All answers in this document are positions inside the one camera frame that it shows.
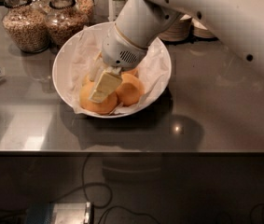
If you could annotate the orange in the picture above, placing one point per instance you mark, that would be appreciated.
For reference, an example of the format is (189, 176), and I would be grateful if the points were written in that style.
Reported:
(130, 90)
(105, 107)
(133, 72)
(85, 80)

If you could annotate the metal box below table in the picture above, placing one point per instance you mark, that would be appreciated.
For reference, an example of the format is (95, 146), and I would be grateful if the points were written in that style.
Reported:
(60, 213)

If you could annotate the left glass grain jar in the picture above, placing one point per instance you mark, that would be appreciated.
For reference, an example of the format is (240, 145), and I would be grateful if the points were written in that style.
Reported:
(26, 26)

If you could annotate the back left orange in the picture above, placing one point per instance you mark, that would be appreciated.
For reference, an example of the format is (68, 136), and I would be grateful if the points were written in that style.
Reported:
(85, 80)

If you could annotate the glass bottle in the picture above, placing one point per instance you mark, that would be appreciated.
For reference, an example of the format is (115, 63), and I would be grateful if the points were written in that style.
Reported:
(117, 0)

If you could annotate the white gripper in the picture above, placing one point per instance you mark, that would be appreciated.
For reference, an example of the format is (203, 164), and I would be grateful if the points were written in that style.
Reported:
(118, 50)

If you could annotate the back right orange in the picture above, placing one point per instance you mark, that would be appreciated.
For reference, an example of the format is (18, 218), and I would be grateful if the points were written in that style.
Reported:
(133, 72)

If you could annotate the middle glass grain jar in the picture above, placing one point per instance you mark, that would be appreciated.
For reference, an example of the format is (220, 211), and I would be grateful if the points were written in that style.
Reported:
(64, 20)

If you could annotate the front left orange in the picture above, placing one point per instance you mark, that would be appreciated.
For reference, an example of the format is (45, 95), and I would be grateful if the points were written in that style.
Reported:
(105, 107)

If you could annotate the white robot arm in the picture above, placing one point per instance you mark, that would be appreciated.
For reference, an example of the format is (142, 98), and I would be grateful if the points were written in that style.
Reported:
(239, 24)

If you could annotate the front right orange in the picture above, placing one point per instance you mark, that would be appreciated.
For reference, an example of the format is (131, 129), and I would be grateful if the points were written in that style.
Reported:
(130, 90)

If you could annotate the white bowl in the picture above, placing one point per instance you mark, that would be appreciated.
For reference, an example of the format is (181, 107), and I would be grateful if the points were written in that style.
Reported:
(61, 69)

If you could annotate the white paper liner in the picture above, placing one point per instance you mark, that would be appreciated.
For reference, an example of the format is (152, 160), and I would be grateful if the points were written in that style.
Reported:
(156, 69)

